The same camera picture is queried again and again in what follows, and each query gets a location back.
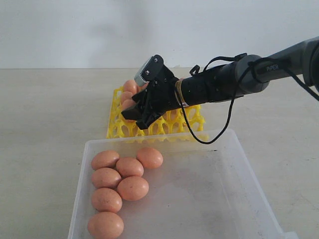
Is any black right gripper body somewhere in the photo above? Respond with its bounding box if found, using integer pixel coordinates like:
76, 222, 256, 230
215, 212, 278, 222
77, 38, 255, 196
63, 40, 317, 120
143, 66, 178, 112

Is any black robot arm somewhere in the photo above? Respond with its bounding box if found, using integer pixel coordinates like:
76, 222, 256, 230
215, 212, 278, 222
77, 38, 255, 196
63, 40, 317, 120
122, 37, 319, 129

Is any yellow plastic egg tray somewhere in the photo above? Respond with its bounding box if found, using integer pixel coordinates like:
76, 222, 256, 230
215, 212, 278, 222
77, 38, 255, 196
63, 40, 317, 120
106, 86, 210, 144

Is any clear plastic bin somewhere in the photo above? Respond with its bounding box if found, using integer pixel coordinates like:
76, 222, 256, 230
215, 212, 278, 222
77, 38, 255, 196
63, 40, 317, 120
68, 129, 297, 239

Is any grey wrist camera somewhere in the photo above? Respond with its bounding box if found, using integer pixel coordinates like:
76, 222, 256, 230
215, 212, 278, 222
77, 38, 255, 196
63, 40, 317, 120
134, 55, 164, 87

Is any brown egg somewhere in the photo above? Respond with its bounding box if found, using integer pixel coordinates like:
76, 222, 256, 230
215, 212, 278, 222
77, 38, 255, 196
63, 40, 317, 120
91, 150, 120, 170
120, 91, 134, 104
121, 99, 136, 111
91, 167, 122, 189
117, 176, 149, 201
139, 84, 148, 91
123, 80, 139, 95
136, 147, 163, 169
116, 157, 144, 178
91, 188, 123, 213
87, 212, 124, 239

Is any black cable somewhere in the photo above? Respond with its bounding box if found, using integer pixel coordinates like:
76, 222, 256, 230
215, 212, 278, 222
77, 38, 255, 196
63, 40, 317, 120
178, 53, 319, 144

